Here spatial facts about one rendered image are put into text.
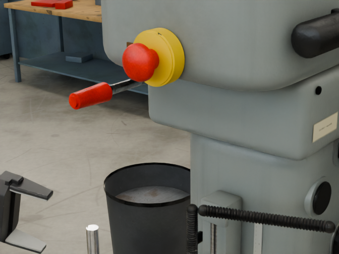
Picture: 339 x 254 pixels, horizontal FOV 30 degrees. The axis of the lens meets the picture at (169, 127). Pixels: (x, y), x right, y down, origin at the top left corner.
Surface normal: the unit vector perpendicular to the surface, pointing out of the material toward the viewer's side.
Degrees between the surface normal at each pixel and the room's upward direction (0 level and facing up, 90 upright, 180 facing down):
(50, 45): 90
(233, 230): 90
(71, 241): 0
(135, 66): 91
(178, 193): 0
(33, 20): 90
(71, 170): 0
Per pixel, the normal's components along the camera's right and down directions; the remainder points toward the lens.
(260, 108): -0.64, 0.27
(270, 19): 0.18, 0.33
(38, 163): -0.01, -0.94
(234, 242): 0.77, 0.21
